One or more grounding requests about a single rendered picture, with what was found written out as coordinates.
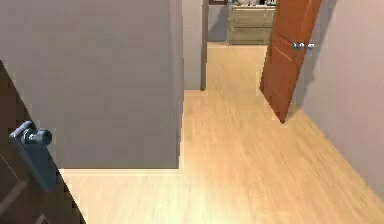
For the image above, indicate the beige chest of drawers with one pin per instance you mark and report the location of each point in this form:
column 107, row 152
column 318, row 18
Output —
column 250, row 25

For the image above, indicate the dark brown room door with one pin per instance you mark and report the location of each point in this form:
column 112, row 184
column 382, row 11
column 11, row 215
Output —
column 13, row 186

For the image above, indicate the orange brown room door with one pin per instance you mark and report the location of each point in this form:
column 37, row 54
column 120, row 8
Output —
column 286, row 56

